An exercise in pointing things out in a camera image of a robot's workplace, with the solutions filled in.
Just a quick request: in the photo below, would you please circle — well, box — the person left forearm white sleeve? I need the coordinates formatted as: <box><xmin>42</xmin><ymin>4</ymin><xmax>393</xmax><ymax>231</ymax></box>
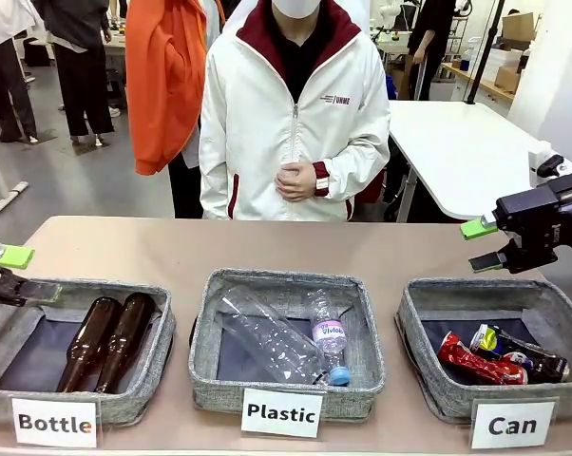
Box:
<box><xmin>312</xmin><ymin>127</ymin><xmax>391</xmax><ymax>213</ymax></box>

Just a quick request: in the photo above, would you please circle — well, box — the person right hand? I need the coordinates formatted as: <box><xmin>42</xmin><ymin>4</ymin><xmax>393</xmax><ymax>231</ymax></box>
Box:
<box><xmin>274</xmin><ymin>166</ymin><xmax>297</xmax><ymax>194</ymax></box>

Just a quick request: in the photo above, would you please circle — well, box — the brown cardboard box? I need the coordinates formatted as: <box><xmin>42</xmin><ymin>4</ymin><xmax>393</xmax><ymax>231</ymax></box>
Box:
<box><xmin>502</xmin><ymin>11</ymin><xmax>534</xmax><ymax>42</ymax></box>

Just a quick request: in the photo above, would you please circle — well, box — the crushed yellow blue drink can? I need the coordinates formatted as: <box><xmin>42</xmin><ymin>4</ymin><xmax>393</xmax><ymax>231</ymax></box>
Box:
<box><xmin>469</xmin><ymin>324</ymin><xmax>534</xmax><ymax>370</ymax></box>

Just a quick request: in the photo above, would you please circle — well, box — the person right forearm white sleeve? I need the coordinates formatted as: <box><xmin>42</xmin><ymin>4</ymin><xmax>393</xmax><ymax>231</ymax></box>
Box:
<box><xmin>199</xmin><ymin>127</ymin><xmax>239</xmax><ymax>220</ymax></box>

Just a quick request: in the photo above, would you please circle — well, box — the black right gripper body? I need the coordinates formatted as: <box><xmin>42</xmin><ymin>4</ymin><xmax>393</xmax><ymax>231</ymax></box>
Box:
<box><xmin>494</xmin><ymin>168</ymin><xmax>572</xmax><ymax>276</ymax></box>

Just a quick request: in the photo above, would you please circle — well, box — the black drink can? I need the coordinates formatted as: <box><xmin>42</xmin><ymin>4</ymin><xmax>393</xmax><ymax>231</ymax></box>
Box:
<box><xmin>497</xmin><ymin>327</ymin><xmax>571</xmax><ymax>385</ymax></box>

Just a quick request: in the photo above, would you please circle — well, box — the person in orange jacket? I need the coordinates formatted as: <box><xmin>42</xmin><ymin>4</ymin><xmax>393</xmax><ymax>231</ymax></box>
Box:
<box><xmin>124</xmin><ymin>0</ymin><xmax>226</xmax><ymax>219</ymax></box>

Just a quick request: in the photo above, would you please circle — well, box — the small purple-label plastic bottle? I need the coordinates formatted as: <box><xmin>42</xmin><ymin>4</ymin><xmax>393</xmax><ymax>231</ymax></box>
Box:
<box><xmin>306</xmin><ymin>287</ymin><xmax>353</xmax><ymax>386</ymax></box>

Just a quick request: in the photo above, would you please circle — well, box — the person in white jacket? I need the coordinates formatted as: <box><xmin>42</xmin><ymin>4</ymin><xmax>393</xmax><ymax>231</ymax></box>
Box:
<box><xmin>198</xmin><ymin>0</ymin><xmax>391</xmax><ymax>222</ymax></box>

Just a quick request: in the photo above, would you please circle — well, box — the grey fabric basket Plastic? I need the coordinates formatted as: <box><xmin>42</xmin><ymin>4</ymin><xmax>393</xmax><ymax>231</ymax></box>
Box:
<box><xmin>188</xmin><ymin>268</ymin><xmax>386</xmax><ymax>424</ymax></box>

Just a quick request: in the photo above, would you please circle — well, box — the white Can label sign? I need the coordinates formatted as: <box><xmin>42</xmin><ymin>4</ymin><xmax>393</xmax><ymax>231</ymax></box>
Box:
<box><xmin>469</xmin><ymin>398</ymin><xmax>558</xmax><ymax>450</ymax></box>

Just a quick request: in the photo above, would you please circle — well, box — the grey fabric basket Bottle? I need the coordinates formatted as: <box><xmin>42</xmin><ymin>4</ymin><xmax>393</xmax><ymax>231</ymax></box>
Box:
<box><xmin>0</xmin><ymin>277</ymin><xmax>177</xmax><ymax>426</ymax></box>

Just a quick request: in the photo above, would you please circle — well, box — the person in black clothes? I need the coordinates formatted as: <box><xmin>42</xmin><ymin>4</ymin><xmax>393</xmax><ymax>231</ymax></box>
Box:
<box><xmin>407</xmin><ymin>0</ymin><xmax>451</xmax><ymax>102</ymax></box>

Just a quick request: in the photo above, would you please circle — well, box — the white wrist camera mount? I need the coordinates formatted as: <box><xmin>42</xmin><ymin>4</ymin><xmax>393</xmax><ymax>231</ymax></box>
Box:
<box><xmin>527</xmin><ymin>142</ymin><xmax>566</xmax><ymax>189</ymax></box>

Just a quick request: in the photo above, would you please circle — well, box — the person left hand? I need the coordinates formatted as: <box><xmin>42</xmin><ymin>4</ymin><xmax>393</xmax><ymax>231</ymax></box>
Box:
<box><xmin>279</xmin><ymin>161</ymin><xmax>318</xmax><ymax>203</ymax></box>

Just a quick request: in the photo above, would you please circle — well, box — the white Plastic label sign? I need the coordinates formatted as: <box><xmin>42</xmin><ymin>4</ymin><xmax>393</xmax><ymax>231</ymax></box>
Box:
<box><xmin>240</xmin><ymin>387</ymin><xmax>324</xmax><ymax>439</ymax></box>

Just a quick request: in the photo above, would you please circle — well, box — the white table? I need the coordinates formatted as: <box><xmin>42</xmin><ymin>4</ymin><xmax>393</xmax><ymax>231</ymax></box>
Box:
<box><xmin>388</xmin><ymin>99</ymin><xmax>572</xmax><ymax>223</ymax></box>

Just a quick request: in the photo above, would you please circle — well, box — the black stand pole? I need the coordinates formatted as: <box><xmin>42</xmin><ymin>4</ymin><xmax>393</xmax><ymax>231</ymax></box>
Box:
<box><xmin>465</xmin><ymin>0</ymin><xmax>505</xmax><ymax>105</ymax></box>

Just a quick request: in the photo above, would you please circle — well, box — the crushed red drink can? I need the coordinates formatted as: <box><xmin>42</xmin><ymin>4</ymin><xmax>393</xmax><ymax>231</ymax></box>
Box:
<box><xmin>437</xmin><ymin>332</ymin><xmax>529</xmax><ymax>386</ymax></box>

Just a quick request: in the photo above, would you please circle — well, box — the brown glass bottle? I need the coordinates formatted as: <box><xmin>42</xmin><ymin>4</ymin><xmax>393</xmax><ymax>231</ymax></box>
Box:
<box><xmin>94</xmin><ymin>292</ymin><xmax>157</xmax><ymax>394</ymax></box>
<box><xmin>55</xmin><ymin>296</ymin><xmax>124</xmax><ymax>393</ymax></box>

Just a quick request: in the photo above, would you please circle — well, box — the large clear plastic bottle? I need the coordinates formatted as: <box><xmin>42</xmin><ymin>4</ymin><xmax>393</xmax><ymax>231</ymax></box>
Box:
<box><xmin>218</xmin><ymin>284</ymin><xmax>333</xmax><ymax>386</ymax></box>

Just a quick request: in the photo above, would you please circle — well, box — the white Bottle label sign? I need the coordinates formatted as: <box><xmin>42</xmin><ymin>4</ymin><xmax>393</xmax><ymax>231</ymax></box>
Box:
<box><xmin>11</xmin><ymin>396</ymin><xmax>103</xmax><ymax>449</ymax></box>

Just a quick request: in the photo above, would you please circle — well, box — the grey fabric basket Can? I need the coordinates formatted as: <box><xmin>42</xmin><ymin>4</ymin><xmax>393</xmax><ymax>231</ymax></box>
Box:
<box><xmin>393</xmin><ymin>277</ymin><xmax>572</xmax><ymax>424</ymax></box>

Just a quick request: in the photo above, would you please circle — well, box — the person in dark top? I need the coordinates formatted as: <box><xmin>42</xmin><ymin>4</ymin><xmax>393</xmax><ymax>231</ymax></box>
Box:
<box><xmin>31</xmin><ymin>0</ymin><xmax>117</xmax><ymax>148</ymax></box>

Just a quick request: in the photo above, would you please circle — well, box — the person in white shirt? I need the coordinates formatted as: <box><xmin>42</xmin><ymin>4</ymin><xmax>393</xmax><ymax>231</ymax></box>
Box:
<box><xmin>0</xmin><ymin>0</ymin><xmax>45</xmax><ymax>143</ymax></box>

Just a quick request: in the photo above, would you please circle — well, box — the white face mask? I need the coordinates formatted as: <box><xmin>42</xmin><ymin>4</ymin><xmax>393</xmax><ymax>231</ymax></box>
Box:
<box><xmin>272</xmin><ymin>0</ymin><xmax>323</xmax><ymax>19</ymax></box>

